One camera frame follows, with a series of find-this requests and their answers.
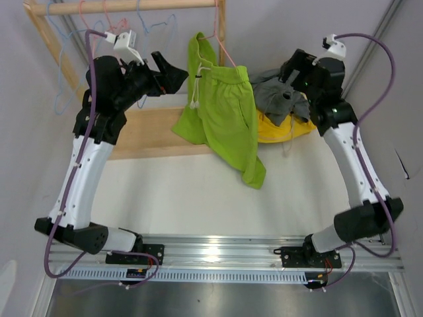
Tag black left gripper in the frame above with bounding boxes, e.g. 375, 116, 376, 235
114, 52, 188, 111

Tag light grey shorts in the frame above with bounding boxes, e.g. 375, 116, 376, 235
249, 65, 310, 126

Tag blue hanger of grey shorts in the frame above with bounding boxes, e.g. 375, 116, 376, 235
135, 0, 178, 110

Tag pink hanger of green shorts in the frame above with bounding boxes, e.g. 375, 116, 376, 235
202, 0, 237, 67

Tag lime green shorts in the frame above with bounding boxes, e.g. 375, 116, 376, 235
172, 32, 266, 189

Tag yellow shorts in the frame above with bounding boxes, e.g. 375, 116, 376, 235
256, 110, 317, 143

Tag pink hanger of yellow shorts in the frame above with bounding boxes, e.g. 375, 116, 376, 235
102, 0, 130, 34

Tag pink hanger of olive shorts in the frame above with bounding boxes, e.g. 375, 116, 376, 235
79, 0, 130, 57

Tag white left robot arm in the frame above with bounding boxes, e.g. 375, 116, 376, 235
34, 52, 188, 264

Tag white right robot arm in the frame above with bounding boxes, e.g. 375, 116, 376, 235
280, 49, 404, 267

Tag wooden clothes rack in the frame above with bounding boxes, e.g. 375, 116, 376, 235
23, 1, 215, 160

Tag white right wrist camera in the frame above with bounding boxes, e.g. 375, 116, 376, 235
312, 34, 346, 65

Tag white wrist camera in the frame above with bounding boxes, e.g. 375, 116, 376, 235
105, 30, 145, 65
312, 34, 346, 65

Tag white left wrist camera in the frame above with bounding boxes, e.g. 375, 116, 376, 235
105, 30, 145, 65

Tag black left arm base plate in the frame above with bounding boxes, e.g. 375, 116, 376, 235
105, 244, 165, 265

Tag aluminium mounting rail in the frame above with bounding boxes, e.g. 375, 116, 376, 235
49, 234, 404, 272

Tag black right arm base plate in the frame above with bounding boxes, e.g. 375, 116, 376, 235
273, 246, 342, 269

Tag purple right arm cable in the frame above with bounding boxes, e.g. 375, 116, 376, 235
305, 32, 397, 293

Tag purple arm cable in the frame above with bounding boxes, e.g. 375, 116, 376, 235
305, 32, 397, 293
44, 29, 159, 293

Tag slotted white cable duct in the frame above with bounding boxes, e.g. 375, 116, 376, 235
62, 267, 308, 285

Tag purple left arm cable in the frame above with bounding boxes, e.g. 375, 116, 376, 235
44, 29, 159, 293

